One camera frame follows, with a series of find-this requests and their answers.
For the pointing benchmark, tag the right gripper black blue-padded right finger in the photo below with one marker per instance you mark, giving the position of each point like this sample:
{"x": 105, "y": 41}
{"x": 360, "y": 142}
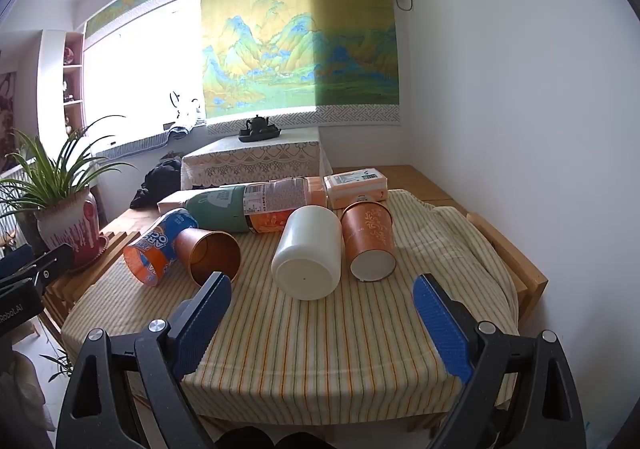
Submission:
{"x": 518, "y": 391}

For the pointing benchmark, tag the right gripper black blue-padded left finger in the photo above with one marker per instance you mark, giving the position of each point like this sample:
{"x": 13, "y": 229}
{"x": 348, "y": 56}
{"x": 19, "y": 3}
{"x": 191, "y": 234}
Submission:
{"x": 98, "y": 409}

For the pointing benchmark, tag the blue orange snack cup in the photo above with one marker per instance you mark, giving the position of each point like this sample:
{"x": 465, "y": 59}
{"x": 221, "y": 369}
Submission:
{"x": 149, "y": 256}

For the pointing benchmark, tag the brown paper cup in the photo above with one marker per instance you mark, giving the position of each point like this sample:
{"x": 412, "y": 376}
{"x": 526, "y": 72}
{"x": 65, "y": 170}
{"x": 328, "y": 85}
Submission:
{"x": 203, "y": 252}

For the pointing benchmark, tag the orange paper cup white base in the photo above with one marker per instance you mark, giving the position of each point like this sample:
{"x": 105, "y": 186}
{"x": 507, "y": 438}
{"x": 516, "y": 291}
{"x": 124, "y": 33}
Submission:
{"x": 367, "y": 228}

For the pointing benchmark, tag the white plastic cup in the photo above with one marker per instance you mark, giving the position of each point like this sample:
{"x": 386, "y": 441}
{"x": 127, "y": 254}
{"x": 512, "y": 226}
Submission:
{"x": 308, "y": 261}

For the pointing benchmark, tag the striped yellow tablecloth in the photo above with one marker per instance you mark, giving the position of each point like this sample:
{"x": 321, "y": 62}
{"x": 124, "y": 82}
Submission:
{"x": 310, "y": 343}

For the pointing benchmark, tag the black device at left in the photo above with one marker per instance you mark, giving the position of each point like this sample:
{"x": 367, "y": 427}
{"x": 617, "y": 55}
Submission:
{"x": 24, "y": 278}

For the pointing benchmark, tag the wooden table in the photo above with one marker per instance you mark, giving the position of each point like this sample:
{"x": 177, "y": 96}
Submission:
{"x": 505, "y": 253}

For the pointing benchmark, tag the potted spider plant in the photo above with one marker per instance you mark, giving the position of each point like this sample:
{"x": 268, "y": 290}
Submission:
{"x": 57, "y": 191}

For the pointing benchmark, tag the white flat box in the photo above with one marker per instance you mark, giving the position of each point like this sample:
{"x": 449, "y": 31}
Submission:
{"x": 177, "y": 200}

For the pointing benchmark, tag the black bag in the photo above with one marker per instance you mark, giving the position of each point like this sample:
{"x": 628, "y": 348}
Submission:
{"x": 162, "y": 181}

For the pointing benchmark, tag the green orange labelled bottle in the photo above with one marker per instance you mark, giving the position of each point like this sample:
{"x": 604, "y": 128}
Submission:
{"x": 262, "y": 207}

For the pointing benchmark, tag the orange white tissue box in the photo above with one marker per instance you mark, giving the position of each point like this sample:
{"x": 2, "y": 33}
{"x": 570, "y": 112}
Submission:
{"x": 343, "y": 189}

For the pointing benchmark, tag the patterned cloth covered cabinet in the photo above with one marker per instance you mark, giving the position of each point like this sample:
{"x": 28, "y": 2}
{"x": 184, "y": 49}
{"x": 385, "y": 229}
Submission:
{"x": 227, "y": 161}

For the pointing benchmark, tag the black teapot on tray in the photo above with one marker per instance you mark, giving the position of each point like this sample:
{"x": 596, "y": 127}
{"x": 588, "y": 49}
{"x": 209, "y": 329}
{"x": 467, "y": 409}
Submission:
{"x": 258, "y": 129}

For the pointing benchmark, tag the green landscape roller blind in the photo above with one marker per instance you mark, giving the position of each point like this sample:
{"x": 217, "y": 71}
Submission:
{"x": 323, "y": 62}

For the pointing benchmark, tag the white wall shelf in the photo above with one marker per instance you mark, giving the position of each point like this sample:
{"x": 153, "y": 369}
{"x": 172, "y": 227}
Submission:
{"x": 60, "y": 87}

